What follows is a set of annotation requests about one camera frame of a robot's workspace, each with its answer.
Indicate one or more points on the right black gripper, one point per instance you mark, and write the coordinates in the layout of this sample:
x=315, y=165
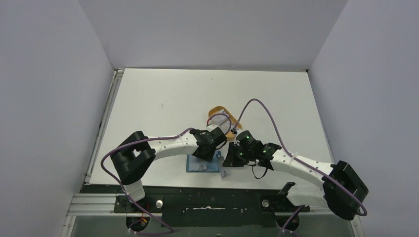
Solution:
x=234, y=157

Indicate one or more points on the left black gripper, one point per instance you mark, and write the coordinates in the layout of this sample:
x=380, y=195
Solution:
x=207, y=156

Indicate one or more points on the yellow oval tray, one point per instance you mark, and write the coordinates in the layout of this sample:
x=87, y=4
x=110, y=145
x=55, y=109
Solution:
x=222, y=110

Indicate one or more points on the blue leather card holder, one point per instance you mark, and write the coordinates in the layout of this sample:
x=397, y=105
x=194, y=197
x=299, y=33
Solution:
x=194, y=164

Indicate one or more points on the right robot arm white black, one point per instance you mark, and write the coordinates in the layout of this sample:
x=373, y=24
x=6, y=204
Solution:
x=336, y=186

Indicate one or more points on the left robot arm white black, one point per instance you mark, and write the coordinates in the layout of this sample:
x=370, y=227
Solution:
x=134, y=155

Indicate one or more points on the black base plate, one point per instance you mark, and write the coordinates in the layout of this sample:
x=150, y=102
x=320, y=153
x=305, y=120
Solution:
x=215, y=207

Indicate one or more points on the aluminium frame rail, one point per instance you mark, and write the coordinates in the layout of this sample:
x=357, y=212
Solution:
x=68, y=225

